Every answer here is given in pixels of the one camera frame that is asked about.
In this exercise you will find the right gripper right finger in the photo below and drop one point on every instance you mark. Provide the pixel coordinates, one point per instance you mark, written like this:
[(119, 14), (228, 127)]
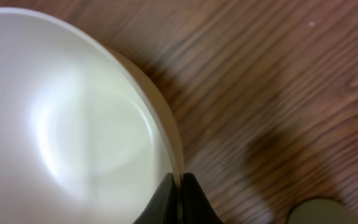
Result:
[(196, 207)]

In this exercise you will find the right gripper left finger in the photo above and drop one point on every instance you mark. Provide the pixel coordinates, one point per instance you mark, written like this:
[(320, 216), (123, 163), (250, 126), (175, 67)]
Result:
[(162, 207)]

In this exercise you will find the mint green small cup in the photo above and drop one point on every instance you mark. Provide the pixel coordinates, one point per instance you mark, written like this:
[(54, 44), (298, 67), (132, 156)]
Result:
[(321, 210)]

